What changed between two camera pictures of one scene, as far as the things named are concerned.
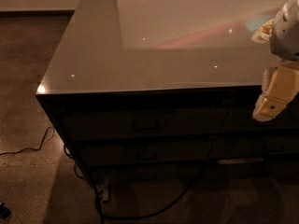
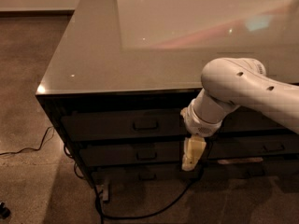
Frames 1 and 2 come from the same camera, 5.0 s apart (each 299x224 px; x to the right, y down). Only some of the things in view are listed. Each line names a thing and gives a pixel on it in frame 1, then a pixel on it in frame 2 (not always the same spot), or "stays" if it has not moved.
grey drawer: x=130 y=152 stays
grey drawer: x=144 y=124 stays
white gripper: x=286 y=36 -> x=199 y=125
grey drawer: x=227 y=147 stays
